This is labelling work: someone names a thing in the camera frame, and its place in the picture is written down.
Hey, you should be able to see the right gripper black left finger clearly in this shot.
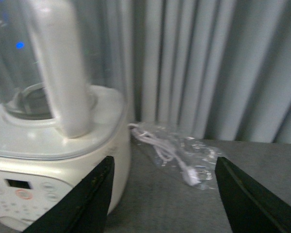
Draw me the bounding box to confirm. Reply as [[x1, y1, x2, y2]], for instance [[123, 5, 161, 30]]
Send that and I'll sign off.
[[24, 156, 115, 233]]

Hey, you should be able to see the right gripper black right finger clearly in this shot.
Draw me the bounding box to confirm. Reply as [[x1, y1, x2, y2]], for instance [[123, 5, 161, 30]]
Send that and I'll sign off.
[[215, 157, 291, 233]]

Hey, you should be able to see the clear plastic bag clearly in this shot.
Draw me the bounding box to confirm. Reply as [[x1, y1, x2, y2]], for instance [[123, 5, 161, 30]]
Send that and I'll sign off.
[[129, 122, 224, 190]]

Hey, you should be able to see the white Joyoung blender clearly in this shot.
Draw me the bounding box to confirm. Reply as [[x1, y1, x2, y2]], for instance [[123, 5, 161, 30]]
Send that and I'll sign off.
[[0, 0, 131, 232]]

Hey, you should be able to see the white power cable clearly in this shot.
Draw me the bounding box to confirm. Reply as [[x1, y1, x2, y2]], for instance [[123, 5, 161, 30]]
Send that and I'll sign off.
[[128, 123, 199, 187]]

